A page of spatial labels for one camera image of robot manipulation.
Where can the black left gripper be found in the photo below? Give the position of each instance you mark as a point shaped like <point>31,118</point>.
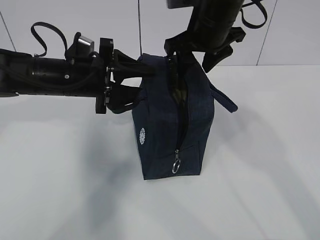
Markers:
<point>117,97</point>

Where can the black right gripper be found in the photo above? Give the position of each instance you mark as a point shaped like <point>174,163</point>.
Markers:
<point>213,41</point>

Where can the navy blue lunch bag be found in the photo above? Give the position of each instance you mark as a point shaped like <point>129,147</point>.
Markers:
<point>172,122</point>

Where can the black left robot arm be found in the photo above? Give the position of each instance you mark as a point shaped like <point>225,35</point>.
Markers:
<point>82,73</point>

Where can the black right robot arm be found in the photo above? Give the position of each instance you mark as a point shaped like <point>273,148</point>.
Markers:
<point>214,13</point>

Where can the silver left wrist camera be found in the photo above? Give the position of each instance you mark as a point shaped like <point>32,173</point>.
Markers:
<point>80,48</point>

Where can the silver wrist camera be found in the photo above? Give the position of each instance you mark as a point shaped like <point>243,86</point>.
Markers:
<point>177,4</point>
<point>80,48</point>

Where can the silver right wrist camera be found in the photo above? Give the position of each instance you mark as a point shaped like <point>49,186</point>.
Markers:
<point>177,4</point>

